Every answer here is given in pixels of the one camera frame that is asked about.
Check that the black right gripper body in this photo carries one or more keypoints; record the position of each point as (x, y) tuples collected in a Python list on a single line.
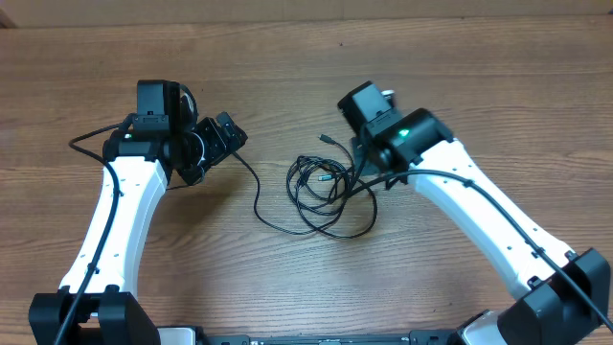
[(366, 161)]

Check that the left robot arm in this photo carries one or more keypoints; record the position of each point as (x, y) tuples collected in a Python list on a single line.
[(96, 301)]

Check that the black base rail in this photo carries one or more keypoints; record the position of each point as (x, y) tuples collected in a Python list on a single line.
[(330, 339)]

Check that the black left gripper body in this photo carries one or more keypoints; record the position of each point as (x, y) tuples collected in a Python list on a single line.
[(208, 145)]

